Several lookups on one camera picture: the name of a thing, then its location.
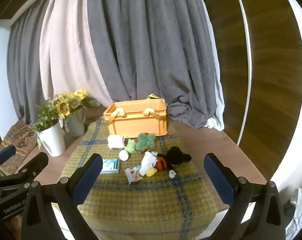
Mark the white sheer curtain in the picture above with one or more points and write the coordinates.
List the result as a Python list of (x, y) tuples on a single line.
[(216, 123)]

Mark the small brown stick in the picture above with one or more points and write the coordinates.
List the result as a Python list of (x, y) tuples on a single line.
[(144, 151)]

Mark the grey green vase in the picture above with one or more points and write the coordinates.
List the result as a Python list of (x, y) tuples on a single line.
[(76, 123)]

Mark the brown wooden door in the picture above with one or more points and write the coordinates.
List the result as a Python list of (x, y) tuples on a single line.
[(273, 80)]

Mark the white vase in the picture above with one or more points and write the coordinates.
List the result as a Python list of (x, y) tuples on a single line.
[(52, 141)]

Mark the brown patterned cushion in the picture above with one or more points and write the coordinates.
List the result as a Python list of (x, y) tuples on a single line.
[(18, 140)]

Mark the small green frog plush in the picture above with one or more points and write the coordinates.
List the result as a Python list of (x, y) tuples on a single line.
[(130, 146)]

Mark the green leafy plant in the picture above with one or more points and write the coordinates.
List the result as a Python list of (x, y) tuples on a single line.
[(45, 116)]

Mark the white round soft ball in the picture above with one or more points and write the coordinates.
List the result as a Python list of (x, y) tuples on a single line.
[(124, 155)]

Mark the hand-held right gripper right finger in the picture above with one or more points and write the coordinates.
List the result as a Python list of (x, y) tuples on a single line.
[(219, 180)]

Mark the sunflower bouquet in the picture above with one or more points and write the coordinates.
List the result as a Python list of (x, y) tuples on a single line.
[(63, 106)]

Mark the orange plastic basket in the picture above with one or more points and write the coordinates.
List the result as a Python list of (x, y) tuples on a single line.
[(138, 125)]

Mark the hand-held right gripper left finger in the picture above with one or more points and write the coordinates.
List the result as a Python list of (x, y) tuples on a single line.
[(87, 177)]

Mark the pink printed pouch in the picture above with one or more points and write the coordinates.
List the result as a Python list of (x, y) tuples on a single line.
[(132, 175)]

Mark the narrow grey curtain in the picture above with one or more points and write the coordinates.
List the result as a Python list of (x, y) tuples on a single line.
[(23, 67)]

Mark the blue white tissue packet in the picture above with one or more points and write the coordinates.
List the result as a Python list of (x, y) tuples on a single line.
[(110, 166)]

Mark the white duck plush toy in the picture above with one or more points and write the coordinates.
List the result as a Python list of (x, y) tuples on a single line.
[(148, 162)]

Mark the large green plush toy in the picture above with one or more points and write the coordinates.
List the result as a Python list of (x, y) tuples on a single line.
[(145, 141)]

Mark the wide grey curtain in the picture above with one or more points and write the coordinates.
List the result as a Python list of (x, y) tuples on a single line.
[(151, 42)]

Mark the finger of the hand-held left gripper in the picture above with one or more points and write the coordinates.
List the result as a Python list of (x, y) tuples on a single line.
[(37, 162), (6, 153)]

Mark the black mouse plush toy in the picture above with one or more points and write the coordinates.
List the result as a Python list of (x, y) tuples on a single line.
[(174, 156)]

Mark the pale pink curtain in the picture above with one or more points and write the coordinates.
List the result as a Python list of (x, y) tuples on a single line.
[(66, 50)]

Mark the yellow plaid blanket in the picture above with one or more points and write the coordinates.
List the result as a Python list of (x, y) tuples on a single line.
[(151, 205)]

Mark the crumpled white plastic bag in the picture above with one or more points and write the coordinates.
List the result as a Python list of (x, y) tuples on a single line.
[(299, 205)]

